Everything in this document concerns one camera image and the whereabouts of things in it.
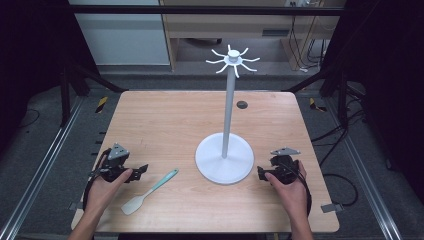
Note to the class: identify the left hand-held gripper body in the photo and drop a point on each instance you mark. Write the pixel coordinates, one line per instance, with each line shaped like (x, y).
(115, 161)

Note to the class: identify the black horizontal frame bar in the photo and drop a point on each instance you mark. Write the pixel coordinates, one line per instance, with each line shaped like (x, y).
(200, 10)

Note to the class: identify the dark round table grommet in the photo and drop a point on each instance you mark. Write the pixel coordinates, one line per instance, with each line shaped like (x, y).
(242, 104)

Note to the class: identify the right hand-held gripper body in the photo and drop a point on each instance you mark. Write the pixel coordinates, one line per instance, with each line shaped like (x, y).
(285, 166)

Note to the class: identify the person's right hand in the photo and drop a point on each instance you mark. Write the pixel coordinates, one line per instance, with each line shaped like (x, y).
(290, 196)

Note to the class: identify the metal floor rail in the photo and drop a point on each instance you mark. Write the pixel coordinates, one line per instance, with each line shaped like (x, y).
(366, 173)
(40, 166)

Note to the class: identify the black curtain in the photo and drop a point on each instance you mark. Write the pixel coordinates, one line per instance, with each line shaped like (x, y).
(390, 83)
(30, 60)

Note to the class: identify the black frame strut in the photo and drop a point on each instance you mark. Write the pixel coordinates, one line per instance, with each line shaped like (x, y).
(66, 96)
(341, 96)

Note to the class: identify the white hook stand rack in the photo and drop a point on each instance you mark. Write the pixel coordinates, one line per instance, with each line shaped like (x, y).
(226, 160)

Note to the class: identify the person's left hand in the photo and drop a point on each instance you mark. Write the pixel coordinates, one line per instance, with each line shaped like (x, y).
(103, 193)

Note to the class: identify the white cabinet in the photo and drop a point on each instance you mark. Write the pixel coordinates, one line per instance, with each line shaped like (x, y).
(123, 36)

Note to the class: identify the grey metal bracket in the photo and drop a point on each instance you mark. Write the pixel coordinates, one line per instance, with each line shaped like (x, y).
(75, 205)
(331, 208)

